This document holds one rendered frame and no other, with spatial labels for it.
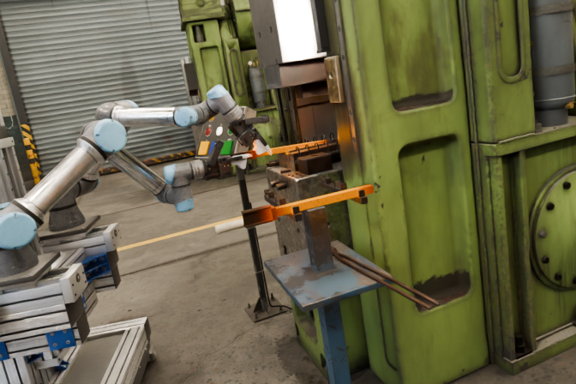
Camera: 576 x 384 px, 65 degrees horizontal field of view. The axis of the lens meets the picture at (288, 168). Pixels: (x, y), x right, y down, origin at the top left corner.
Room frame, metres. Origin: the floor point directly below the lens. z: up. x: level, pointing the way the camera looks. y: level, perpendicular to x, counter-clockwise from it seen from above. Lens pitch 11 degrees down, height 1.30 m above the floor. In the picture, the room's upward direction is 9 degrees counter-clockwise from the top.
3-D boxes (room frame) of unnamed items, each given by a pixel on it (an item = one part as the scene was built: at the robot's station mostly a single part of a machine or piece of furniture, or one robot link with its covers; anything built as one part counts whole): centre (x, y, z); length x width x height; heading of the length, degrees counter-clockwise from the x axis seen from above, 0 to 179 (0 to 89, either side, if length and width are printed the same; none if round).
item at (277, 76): (2.06, -0.19, 1.32); 0.42 x 0.20 x 0.10; 110
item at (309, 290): (1.42, -0.06, 0.67); 0.40 x 0.30 x 0.02; 17
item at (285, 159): (2.06, -0.19, 0.96); 0.42 x 0.20 x 0.09; 110
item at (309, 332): (2.01, -0.22, 0.23); 0.55 x 0.37 x 0.47; 110
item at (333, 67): (1.74, -0.23, 1.27); 0.09 x 0.02 x 0.17; 20
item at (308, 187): (2.01, -0.22, 0.69); 0.56 x 0.38 x 0.45; 110
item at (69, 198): (2.00, 1.02, 0.98); 0.13 x 0.12 x 0.14; 163
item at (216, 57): (7.36, 0.32, 1.45); 2.18 x 1.23 x 2.89; 109
